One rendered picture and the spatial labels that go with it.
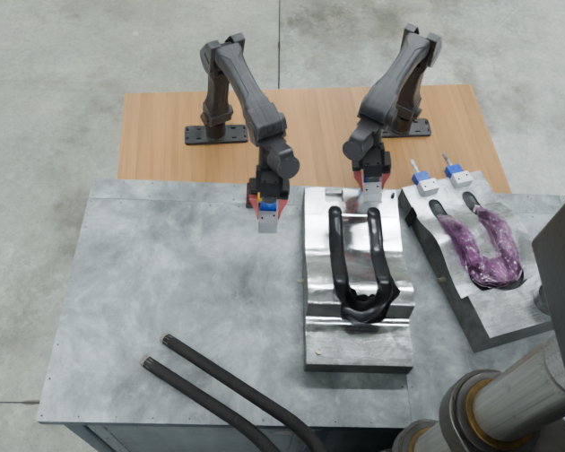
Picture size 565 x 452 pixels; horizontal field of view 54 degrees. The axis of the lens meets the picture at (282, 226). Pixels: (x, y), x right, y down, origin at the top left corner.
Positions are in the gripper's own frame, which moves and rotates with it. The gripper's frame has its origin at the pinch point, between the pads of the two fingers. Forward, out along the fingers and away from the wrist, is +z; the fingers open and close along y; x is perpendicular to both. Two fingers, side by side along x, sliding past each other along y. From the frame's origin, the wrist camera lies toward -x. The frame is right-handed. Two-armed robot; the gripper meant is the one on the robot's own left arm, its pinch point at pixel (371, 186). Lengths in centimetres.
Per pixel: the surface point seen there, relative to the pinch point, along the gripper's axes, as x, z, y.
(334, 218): -5.7, 5.6, -10.6
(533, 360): -93, -49, 9
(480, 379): -86, -35, 8
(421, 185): 8.0, 6.4, 14.3
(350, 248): -14.6, 9.1, -6.8
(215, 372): -48, 15, -39
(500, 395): -92, -42, 8
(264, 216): -14.6, -3.6, -28.1
